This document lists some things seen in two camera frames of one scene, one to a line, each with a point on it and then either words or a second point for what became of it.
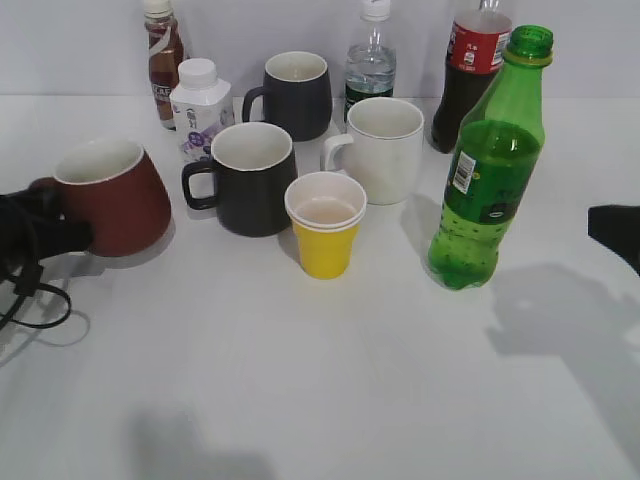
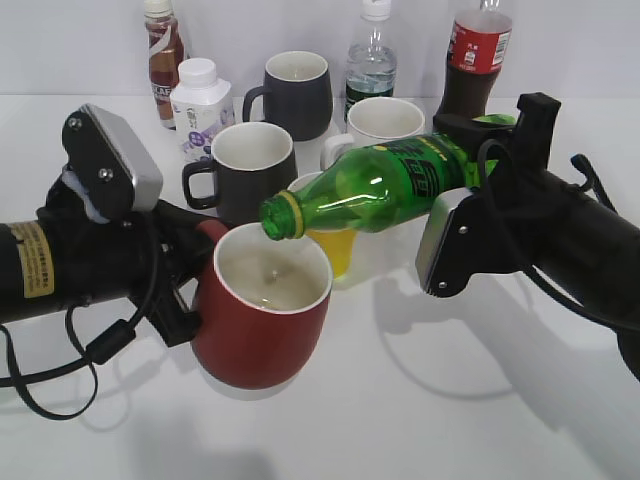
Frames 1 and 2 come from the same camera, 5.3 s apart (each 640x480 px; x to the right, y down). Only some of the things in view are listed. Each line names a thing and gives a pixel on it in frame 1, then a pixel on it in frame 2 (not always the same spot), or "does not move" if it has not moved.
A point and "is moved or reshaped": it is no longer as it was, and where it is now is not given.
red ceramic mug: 112,186 is moved or reshaped
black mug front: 254,164 does not move
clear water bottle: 370,67 does not move
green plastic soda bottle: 497,151 is moved or reshaped
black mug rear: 297,94 does not move
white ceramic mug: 384,142 does not move
